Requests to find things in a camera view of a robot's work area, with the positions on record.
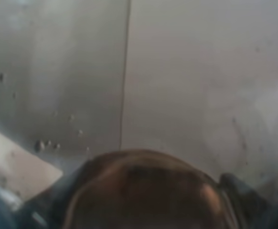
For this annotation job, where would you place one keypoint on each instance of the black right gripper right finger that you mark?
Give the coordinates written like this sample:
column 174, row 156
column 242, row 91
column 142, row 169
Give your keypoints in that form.
column 246, row 205

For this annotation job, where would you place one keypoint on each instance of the smoky transparent water bottle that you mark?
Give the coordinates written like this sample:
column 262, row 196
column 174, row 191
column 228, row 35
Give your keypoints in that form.
column 143, row 189

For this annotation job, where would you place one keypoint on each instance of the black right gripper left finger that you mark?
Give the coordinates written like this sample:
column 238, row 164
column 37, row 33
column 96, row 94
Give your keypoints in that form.
column 48, row 209

